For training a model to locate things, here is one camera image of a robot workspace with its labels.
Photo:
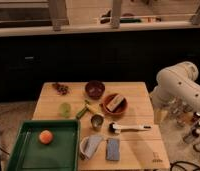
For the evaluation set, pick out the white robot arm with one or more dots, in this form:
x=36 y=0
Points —
x=177 y=81

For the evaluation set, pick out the green plastic cup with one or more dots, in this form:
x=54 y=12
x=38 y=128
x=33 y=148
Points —
x=65 y=110

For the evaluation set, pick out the wooden block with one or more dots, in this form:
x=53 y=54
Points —
x=115 y=103

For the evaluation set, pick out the white mug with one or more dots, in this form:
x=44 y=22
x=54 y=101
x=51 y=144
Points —
x=84 y=148

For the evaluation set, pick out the metal cup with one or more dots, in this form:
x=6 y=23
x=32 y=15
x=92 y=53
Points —
x=97 y=122

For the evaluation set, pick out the orange ball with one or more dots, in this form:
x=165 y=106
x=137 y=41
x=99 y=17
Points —
x=46 y=137

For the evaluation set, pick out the grey cloth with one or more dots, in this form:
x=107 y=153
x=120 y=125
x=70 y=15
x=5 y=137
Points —
x=92 y=145

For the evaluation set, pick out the dark brown bowl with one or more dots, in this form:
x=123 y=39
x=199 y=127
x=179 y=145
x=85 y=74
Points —
x=94 y=89

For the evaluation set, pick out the blue sponge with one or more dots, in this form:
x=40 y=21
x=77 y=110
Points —
x=112 y=149

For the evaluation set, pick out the green plastic tray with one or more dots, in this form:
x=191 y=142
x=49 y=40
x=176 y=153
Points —
x=29 y=154

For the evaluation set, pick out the dark grape bunch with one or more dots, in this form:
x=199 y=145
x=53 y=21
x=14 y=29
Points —
x=60 y=88

